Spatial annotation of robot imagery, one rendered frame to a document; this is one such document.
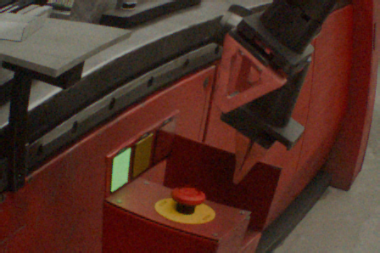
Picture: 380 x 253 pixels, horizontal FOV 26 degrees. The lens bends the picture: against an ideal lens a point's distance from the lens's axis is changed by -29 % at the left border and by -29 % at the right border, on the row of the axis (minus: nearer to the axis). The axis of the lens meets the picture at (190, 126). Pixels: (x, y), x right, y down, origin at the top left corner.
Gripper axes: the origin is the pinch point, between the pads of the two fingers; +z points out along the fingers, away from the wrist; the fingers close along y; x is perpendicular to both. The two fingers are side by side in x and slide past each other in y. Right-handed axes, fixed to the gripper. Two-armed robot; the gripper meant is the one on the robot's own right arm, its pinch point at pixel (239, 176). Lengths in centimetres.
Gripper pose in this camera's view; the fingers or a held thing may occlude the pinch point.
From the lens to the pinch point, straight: 131.9
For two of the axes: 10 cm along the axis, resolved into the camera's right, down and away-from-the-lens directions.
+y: -8.4, -5.0, 2.2
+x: -3.9, 2.8, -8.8
